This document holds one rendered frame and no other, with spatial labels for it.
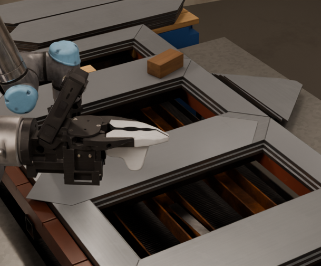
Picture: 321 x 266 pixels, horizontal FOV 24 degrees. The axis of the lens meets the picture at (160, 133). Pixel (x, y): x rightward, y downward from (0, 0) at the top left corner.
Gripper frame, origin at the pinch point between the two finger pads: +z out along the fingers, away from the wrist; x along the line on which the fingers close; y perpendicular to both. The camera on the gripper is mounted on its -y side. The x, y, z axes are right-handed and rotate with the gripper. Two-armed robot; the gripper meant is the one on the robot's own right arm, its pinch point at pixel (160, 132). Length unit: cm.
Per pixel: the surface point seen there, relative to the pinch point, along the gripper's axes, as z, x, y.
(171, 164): -1, -87, 49
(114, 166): -17, -85, 50
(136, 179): -10, -79, 50
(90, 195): -22, -72, 51
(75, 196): -26, -71, 52
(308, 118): 42, -130, 53
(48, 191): -33, -73, 51
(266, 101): 28, -134, 49
